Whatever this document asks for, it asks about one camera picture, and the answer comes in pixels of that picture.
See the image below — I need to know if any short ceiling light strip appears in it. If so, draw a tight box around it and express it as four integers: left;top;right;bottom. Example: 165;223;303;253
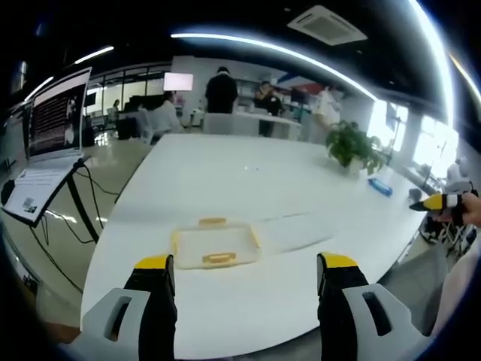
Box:
73;45;115;65

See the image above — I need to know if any ceiling air conditioner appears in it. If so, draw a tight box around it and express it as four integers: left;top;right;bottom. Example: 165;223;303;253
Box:
286;4;369;47

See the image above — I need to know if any clear plastic sheet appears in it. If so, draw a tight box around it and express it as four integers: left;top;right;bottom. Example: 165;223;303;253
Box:
262;213;334;253

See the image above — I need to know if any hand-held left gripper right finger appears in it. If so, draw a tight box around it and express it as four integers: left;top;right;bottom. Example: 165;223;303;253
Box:
315;251;426;361

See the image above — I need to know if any long ceiling light strip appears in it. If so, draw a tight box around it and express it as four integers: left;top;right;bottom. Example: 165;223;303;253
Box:
170;32;379;101

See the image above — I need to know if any blue packet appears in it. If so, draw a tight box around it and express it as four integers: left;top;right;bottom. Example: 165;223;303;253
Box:
367;177;394;196

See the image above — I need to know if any bright wall screen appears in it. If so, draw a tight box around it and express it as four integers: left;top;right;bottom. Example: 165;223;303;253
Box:
162;72;195;93

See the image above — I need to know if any person's right hand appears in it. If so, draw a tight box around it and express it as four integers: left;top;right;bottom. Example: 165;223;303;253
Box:
458;195;481;227

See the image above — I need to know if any green potted plant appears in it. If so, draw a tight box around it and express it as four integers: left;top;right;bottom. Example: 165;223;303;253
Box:
324;120;387;177

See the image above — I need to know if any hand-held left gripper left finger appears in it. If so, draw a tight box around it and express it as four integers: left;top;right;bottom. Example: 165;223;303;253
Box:
80;253;178;361

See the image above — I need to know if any black stand with paper sheet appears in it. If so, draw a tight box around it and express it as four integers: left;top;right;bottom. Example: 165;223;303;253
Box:
0;155;102;245

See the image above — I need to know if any open laptop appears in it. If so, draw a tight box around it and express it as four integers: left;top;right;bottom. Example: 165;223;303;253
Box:
25;66;93;165

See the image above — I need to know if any person's light clothing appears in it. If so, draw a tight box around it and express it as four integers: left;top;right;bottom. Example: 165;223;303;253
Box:
428;246;481;339

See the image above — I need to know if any clear container with yellow clips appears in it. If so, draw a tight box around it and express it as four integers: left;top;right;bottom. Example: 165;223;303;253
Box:
171;217;262;272

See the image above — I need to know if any black cable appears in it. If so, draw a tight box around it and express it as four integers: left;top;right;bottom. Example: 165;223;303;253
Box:
29;165;121;294

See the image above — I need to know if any white counter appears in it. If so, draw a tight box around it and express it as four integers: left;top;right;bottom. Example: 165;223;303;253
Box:
201;110;303;141

